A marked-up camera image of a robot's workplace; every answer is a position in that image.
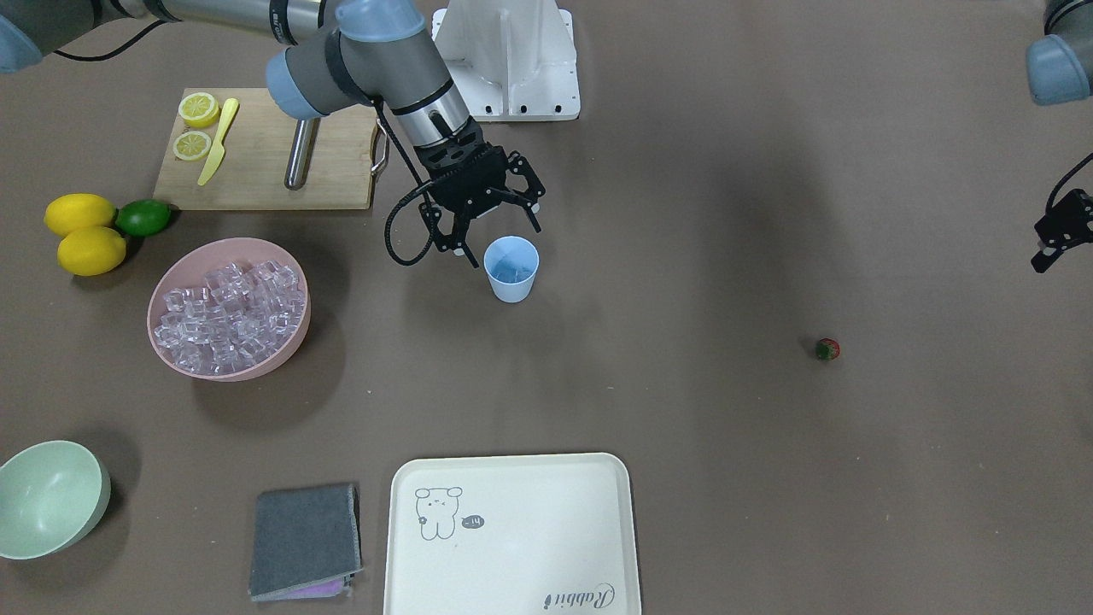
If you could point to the lemon half near edge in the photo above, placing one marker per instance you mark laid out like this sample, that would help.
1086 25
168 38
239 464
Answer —
199 110

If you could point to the red strawberry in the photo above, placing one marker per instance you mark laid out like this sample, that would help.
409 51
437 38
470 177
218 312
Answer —
827 349

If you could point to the wooden cutting board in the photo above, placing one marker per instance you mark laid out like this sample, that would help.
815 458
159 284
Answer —
258 145

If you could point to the grey folded cloth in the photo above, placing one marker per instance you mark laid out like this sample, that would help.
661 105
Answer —
306 543

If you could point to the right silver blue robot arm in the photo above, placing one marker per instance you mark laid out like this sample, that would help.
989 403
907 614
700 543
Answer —
335 55

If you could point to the cream rabbit tray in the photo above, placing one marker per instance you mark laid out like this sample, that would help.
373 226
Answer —
517 534

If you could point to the yellow plastic knife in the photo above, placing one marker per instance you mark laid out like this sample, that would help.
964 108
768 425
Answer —
217 152

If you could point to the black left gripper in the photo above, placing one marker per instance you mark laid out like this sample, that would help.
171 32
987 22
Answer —
1061 229

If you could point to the pink bowl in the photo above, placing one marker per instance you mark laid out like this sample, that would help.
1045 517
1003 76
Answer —
230 311

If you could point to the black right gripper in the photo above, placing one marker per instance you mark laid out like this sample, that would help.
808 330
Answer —
513 167

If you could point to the steel rod on board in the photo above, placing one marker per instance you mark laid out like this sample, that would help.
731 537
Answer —
301 153

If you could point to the yellow lemon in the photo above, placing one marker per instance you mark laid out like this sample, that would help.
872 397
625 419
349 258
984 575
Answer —
77 210
91 251

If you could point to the lemon half inner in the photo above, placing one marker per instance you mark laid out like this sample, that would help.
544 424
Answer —
191 145

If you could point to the mint green bowl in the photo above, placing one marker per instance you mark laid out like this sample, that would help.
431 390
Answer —
52 495

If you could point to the light blue cup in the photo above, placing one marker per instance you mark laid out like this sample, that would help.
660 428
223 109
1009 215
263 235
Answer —
517 249

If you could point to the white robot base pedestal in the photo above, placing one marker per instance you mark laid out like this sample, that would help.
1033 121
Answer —
512 61

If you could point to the green lime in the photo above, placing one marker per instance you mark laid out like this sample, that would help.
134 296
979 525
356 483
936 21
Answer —
143 218

